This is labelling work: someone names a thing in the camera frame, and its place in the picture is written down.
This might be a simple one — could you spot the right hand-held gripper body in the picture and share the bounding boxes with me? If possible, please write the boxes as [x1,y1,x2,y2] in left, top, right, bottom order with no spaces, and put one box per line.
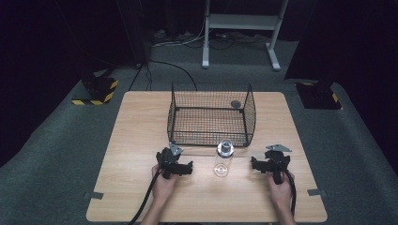
[264,143,293,186]

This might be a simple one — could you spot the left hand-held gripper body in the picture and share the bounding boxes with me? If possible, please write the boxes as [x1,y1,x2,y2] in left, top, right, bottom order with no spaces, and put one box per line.
[155,142,186,180]

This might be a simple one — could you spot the black wire mesh basket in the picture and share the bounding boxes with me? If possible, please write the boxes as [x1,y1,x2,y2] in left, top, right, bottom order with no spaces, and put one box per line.
[166,82,257,148]

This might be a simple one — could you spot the person's left hand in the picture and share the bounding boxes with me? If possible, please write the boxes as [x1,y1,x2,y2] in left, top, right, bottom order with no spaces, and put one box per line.
[151,164,180,203]

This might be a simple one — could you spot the person's right hand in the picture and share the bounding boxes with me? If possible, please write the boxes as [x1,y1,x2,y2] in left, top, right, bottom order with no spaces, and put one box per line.
[266,171,296,210]

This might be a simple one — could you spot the grey tape strip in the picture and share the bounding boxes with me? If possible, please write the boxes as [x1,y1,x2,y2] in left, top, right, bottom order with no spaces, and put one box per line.
[306,188,329,198]
[84,190,104,201]

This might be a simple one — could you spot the black yellow striped base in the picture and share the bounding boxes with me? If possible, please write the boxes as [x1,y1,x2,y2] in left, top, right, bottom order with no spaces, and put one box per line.
[294,81,343,111]
[71,75,120,107]

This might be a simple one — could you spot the white metal stand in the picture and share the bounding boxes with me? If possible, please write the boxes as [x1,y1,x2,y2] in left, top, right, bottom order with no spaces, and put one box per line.
[201,0,290,72]

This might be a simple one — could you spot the dark curtain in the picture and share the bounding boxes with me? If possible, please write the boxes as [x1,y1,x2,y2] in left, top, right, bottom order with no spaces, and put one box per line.
[0,0,139,170]
[283,0,398,176]

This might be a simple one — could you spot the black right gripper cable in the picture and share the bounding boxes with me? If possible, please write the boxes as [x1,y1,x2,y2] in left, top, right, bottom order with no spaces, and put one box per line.
[281,169,298,218]

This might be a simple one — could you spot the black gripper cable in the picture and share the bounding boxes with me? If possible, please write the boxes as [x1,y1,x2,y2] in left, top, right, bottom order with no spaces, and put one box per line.
[127,169,163,225]
[281,169,298,218]

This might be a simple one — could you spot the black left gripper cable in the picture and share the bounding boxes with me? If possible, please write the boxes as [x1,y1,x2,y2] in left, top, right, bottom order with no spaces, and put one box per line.
[127,169,163,225]

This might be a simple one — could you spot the thin black floor cable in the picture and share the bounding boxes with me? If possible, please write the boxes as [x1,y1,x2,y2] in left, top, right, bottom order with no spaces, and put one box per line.
[127,61,154,92]

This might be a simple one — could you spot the bundle of floor cables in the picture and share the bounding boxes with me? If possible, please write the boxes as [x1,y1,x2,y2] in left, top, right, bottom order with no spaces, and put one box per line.
[151,28,271,52]

